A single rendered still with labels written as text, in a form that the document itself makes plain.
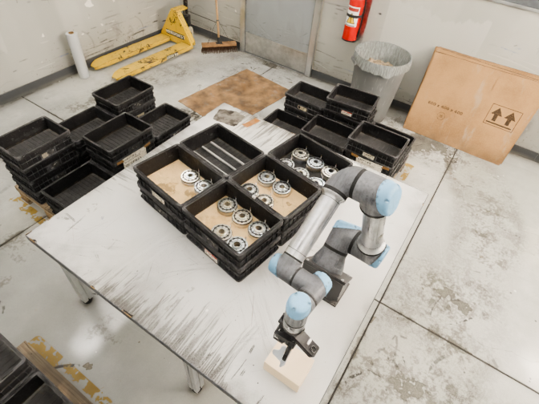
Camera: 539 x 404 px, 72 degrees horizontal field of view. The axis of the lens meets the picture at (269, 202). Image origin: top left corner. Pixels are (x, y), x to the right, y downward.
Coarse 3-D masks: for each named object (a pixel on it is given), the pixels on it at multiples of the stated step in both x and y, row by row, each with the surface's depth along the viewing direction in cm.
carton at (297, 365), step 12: (276, 348) 149; (276, 360) 145; (288, 360) 146; (300, 360) 146; (312, 360) 146; (276, 372) 144; (288, 372) 143; (300, 372) 143; (288, 384) 145; (300, 384) 140
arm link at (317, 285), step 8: (304, 272) 124; (320, 272) 124; (296, 280) 123; (304, 280) 122; (312, 280) 122; (320, 280) 122; (328, 280) 123; (296, 288) 123; (304, 288) 120; (312, 288) 119; (320, 288) 120; (328, 288) 122; (312, 296) 118; (320, 296) 119
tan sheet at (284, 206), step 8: (256, 176) 209; (256, 184) 204; (264, 192) 201; (272, 192) 201; (296, 192) 202; (280, 200) 197; (288, 200) 198; (296, 200) 198; (304, 200) 199; (280, 208) 193; (288, 208) 194
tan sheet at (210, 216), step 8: (208, 208) 190; (216, 208) 190; (200, 216) 186; (208, 216) 186; (216, 216) 186; (224, 216) 187; (208, 224) 183; (216, 224) 183; (232, 224) 184; (240, 232) 181; (248, 240) 178
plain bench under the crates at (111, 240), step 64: (192, 128) 257; (256, 128) 262; (128, 192) 211; (64, 256) 180; (128, 256) 182; (192, 256) 185; (192, 320) 162; (256, 320) 164; (320, 320) 166; (192, 384) 195; (256, 384) 146; (320, 384) 148
